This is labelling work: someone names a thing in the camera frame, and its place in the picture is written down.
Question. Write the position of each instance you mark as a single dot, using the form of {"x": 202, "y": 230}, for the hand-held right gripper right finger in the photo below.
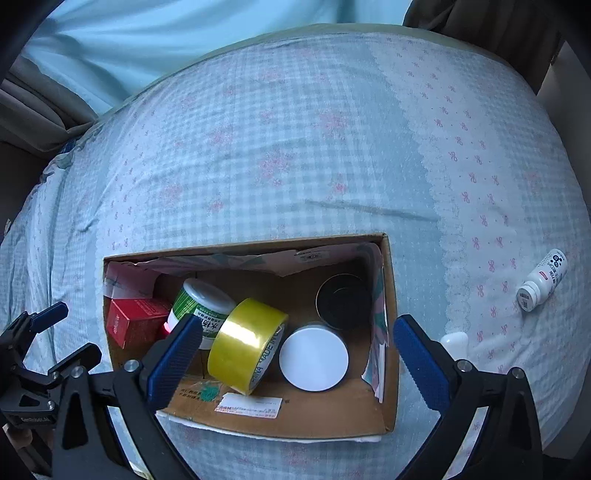
{"x": 420, "y": 364}

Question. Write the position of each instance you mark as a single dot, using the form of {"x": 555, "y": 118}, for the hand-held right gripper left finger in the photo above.
{"x": 178, "y": 355}

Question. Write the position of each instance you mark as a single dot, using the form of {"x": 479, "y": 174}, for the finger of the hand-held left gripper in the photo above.
{"x": 74, "y": 360}
{"x": 48, "y": 316}

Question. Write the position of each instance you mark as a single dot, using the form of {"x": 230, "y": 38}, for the small red box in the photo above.
{"x": 136, "y": 323}

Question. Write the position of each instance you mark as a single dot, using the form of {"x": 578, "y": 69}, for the green-label jar with white lid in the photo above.
{"x": 203, "y": 304}

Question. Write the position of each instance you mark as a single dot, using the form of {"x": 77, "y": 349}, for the yellow tape roll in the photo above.
{"x": 244, "y": 341}

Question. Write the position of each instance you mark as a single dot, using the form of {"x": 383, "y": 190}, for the round black tin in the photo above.
{"x": 344, "y": 302}

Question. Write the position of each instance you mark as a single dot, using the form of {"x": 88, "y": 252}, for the jar with round white lid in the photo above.
{"x": 314, "y": 362}

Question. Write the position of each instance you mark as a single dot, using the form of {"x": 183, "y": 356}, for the cardboard box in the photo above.
{"x": 277, "y": 415}

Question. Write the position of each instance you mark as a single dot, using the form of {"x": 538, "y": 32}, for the white earbuds case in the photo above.
{"x": 453, "y": 344}

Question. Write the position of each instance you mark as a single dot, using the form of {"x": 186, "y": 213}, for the white plastic bottle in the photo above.
{"x": 542, "y": 281}

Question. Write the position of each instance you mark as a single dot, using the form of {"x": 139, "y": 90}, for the crumpled light blue quilt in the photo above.
{"x": 55, "y": 166}

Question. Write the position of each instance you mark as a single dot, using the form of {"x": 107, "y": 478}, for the grey-brown curtain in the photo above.
{"x": 41, "y": 106}
{"x": 480, "y": 32}

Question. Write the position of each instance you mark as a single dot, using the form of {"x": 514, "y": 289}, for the light blue window cloth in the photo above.
{"x": 161, "y": 41}

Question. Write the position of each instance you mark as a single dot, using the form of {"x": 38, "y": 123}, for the green mattress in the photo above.
{"x": 323, "y": 31}

